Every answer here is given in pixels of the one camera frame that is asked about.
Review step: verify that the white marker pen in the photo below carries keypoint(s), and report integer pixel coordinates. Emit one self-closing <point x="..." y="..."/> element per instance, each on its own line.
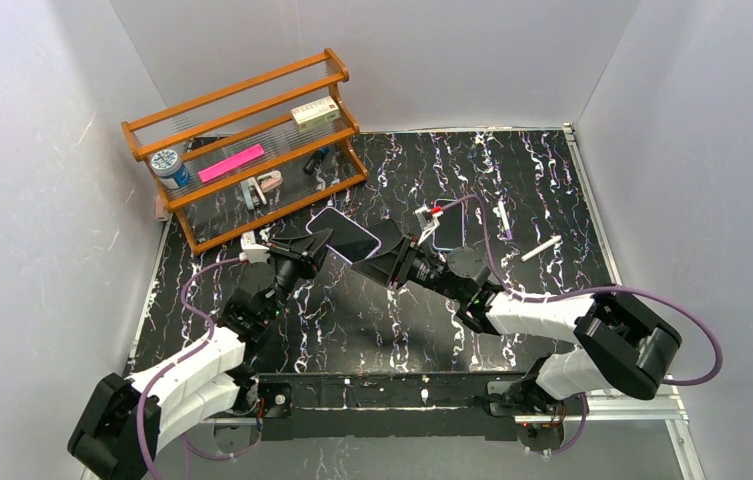
<point x="545" y="245"/>

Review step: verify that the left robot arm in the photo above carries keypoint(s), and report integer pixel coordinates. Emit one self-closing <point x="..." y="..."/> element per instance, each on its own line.
<point x="128" y="420"/>

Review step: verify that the dark marker pen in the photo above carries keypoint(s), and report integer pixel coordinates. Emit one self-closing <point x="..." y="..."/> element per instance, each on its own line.
<point x="314" y="160"/>

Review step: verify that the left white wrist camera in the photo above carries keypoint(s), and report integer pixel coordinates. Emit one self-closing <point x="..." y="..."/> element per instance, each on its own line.
<point x="252" y="250"/>

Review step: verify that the pink teal stapler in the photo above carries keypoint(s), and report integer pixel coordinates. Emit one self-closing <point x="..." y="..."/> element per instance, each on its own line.
<point x="256" y="190"/>

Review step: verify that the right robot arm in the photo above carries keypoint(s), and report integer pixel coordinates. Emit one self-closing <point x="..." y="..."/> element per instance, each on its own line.
<point x="621" y="343"/>

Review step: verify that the black smartphone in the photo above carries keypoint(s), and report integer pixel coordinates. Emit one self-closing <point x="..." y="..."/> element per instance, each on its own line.
<point x="344" y="233"/>
<point x="451" y="231"/>

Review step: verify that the orange wooden shelf rack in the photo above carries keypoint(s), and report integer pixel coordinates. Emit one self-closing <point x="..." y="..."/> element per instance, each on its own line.
<point x="217" y="125"/>

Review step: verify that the white pen with purple tip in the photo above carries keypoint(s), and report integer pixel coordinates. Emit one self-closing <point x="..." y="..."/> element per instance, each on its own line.
<point x="504" y="220"/>

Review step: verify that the blue white jar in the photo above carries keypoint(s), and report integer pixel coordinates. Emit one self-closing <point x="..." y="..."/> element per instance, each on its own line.
<point x="169" y="168"/>

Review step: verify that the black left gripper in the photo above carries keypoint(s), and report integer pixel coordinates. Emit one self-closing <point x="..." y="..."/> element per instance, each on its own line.
<point x="298" y="254"/>

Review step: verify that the pink flat bar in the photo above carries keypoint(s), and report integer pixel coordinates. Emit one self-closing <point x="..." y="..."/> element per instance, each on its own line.
<point x="231" y="163"/>

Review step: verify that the white small box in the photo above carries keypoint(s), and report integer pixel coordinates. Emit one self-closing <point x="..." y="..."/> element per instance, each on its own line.
<point x="315" y="113"/>

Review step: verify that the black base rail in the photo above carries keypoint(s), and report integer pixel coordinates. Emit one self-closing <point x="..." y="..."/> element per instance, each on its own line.
<point x="412" y="405"/>

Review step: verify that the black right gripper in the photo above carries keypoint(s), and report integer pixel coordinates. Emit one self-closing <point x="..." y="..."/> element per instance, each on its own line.
<point x="400" y="260"/>

